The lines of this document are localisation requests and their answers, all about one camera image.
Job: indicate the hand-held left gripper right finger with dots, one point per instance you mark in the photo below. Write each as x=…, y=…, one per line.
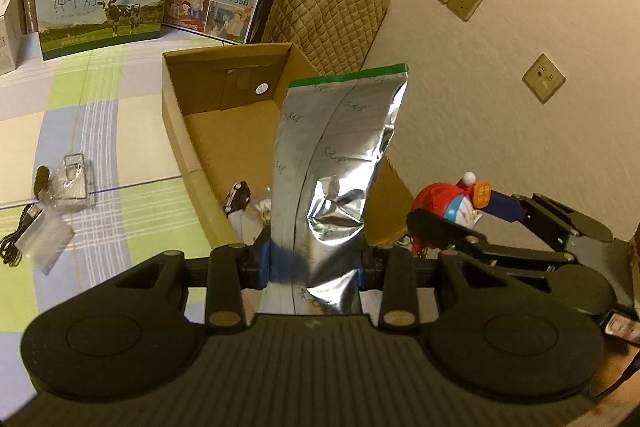
x=367, y=274

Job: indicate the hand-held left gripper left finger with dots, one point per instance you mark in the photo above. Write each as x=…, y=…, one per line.
x=266, y=262

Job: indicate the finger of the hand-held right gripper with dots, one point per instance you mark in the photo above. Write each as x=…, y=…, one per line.
x=550, y=217
x=440, y=232

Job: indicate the red blue cat figurine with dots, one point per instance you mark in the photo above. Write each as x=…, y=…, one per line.
x=440, y=202

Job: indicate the white power adapter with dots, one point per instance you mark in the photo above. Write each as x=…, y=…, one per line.
x=245, y=229

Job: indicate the black toy car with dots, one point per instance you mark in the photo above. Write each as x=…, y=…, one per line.
x=235, y=199

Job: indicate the silver foil bag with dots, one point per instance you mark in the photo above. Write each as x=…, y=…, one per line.
x=325, y=157

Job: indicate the brown cardboard box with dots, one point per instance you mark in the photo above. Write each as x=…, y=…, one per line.
x=195, y=147

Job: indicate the clear plastic bag with clip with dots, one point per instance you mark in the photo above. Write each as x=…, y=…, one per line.
x=70, y=187

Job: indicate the clear plastic pouch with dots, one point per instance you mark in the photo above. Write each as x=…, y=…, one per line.
x=50, y=243

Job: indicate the checked tablecloth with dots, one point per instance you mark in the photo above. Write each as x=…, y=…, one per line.
x=125, y=132

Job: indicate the quilted beige chair cover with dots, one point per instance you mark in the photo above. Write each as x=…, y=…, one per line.
x=330, y=7

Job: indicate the small beige product box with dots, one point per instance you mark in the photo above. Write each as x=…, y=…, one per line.
x=7, y=32

